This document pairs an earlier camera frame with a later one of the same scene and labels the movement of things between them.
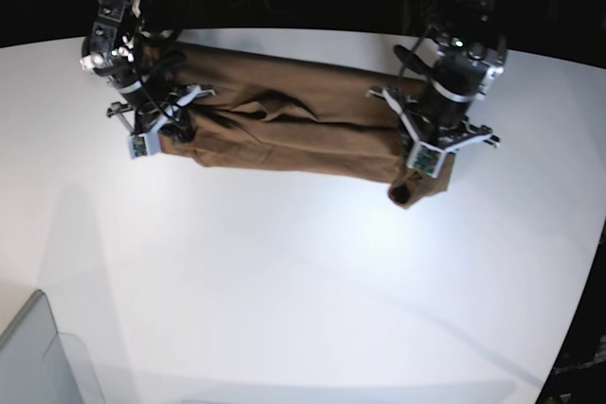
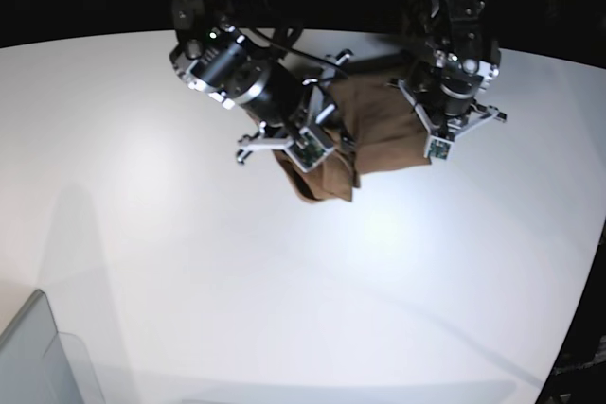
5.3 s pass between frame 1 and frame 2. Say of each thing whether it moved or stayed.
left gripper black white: moved
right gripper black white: moved
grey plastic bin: stayed
